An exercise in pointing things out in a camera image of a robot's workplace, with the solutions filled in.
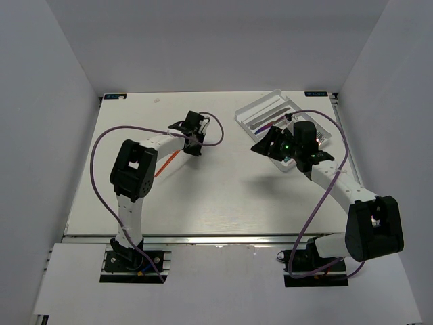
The white compartment cutlery tray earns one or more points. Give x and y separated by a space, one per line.
294 114

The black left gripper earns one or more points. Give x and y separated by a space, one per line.
197 152

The blue label sticker left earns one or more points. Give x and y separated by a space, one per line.
115 96

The ornate silver table knife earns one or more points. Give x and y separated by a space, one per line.
263 120

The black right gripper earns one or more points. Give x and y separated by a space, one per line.
274 135

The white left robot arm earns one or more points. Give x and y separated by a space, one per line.
135 167

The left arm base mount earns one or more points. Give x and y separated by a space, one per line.
124 265

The orange chopstick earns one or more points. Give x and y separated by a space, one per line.
167 162

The blue label sticker right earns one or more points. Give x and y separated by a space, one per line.
315 93

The iridescent rainbow steak knife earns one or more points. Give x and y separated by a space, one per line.
268 125

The clear chopstick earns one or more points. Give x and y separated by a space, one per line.
264 109

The blue label sticker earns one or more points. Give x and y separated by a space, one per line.
315 93
115 96

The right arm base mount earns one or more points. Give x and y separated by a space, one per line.
333 276

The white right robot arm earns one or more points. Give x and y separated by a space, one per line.
373 226

